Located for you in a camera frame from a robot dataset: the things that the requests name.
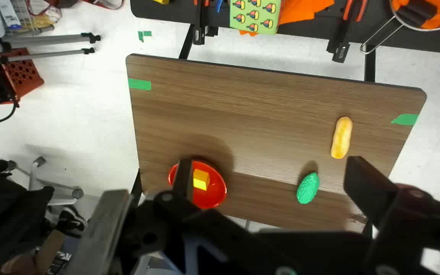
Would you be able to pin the black tool with orange grip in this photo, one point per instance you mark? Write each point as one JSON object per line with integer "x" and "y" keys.
{"x": 342, "y": 35}

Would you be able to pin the red perforated bracket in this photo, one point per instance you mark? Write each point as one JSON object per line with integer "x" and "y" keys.
{"x": 22, "y": 77}

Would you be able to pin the black bag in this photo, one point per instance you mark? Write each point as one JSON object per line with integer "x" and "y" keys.
{"x": 3, "y": 208}

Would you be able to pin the brown wooden table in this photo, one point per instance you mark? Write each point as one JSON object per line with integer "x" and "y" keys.
{"x": 187, "y": 43}

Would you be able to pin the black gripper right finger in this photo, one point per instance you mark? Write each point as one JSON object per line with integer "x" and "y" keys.
{"x": 370, "y": 191}

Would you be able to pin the black low table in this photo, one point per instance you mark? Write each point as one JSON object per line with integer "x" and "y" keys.
{"x": 301, "y": 31}

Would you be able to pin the green floor tape mark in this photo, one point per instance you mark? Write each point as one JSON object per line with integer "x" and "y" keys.
{"x": 144, "y": 35}

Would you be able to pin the green tape piece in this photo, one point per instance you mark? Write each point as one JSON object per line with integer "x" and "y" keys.
{"x": 405, "y": 119}
{"x": 139, "y": 84}

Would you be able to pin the yellow block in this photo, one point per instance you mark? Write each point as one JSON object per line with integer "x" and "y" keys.
{"x": 200, "y": 179}

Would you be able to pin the green toy cucumber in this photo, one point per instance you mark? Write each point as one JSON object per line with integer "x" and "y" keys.
{"x": 307, "y": 188}

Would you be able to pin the yellow toy bread roll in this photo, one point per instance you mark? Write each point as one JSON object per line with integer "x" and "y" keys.
{"x": 341, "y": 138}

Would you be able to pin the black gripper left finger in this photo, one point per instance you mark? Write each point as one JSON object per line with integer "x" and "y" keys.
{"x": 187, "y": 179}

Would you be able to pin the patterned plush cube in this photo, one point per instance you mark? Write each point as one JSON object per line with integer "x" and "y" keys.
{"x": 254, "y": 15}

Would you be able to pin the grey tripod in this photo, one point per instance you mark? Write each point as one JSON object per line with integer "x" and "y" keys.
{"x": 37, "y": 46}

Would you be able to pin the red bowl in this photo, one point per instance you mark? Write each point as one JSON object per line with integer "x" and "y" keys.
{"x": 213, "y": 196}

